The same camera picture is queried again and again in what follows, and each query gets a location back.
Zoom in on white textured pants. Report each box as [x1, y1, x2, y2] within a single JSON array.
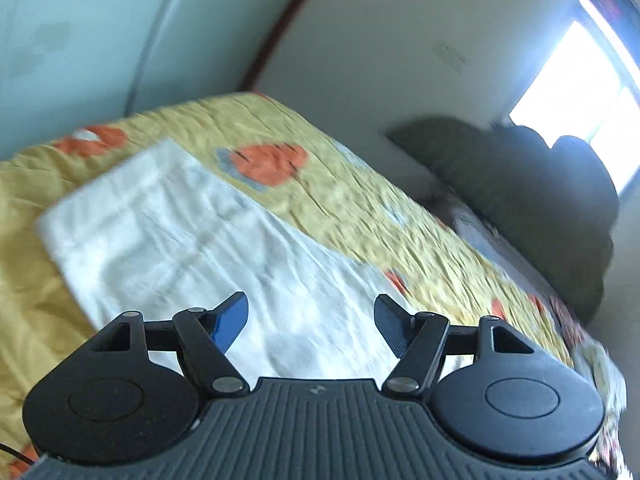
[[34, 136, 476, 378]]

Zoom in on grey striped pillow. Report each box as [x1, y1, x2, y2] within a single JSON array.
[[426, 195, 556, 307]]

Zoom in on yellow carrot print bedspread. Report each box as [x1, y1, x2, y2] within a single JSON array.
[[1, 93, 568, 448]]

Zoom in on dark scalloped headboard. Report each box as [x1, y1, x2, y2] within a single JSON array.
[[387, 117, 620, 323]]

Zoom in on folded light cloth pile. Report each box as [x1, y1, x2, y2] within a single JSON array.
[[570, 330, 627, 469]]

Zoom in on bright window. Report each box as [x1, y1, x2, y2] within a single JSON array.
[[506, 0, 639, 194]]

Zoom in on frosted glass wardrobe door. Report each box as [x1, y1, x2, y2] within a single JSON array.
[[1, 0, 290, 157]]

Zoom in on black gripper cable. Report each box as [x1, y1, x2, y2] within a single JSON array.
[[0, 441, 39, 466]]

